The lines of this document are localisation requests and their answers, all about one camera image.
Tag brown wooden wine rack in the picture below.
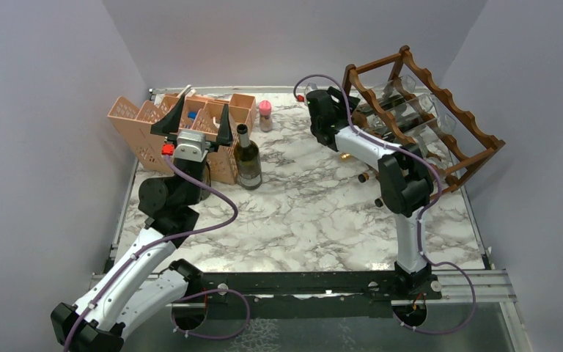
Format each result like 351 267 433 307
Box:
342 45 505 193

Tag peach plastic organizer basket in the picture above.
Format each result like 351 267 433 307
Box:
107 93 258 186

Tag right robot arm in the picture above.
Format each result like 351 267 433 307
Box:
304 87 434 298

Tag black capped wine bottle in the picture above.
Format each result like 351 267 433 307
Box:
356 95 406 116

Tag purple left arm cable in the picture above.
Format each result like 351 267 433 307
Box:
62 155 240 352

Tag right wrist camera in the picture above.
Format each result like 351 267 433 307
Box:
297 82 318 103

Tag upper cork stoppered clear bottle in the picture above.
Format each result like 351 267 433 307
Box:
357 167 380 183

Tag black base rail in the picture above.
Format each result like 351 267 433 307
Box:
170 271 442 324

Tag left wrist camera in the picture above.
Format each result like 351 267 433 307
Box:
161 141 209 162

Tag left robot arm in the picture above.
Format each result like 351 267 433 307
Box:
51 97 238 351

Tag clear glass bottle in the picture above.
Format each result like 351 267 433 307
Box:
370 75 416 113
365 94 434 136

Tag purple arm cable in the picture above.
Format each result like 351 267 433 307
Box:
292 73 478 336
62 155 240 352

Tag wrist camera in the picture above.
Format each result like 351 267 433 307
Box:
161 141 209 162
297 82 318 103

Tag pink lidded spice jar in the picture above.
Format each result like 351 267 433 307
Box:
259 100 273 132

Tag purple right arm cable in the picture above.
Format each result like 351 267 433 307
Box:
292 73 478 336

